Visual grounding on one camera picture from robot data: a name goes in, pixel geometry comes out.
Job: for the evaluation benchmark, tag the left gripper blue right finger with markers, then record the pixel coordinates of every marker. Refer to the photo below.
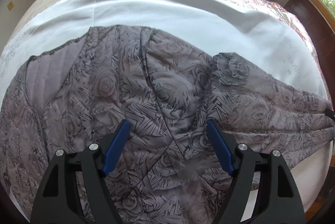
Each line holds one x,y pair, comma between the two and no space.
221,149

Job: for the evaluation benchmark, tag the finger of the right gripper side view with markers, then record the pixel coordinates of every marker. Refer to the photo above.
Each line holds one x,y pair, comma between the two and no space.
330,113

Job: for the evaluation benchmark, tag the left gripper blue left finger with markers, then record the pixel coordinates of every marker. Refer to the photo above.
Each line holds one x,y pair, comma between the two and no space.
112,146

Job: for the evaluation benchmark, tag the grey rose-patterned quilted jacket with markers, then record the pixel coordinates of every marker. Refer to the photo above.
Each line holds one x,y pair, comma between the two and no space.
72,96

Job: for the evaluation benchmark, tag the dark wooden headboard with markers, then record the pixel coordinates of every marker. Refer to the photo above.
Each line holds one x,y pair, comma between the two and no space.
321,34

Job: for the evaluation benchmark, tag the floral pink bedspread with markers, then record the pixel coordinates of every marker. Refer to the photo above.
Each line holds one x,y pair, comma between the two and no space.
281,14

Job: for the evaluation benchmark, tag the white bed sheet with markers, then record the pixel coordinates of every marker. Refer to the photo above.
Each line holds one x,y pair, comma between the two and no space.
211,25

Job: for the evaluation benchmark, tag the yellow wall switch plate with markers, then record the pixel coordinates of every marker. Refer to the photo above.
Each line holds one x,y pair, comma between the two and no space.
10,5

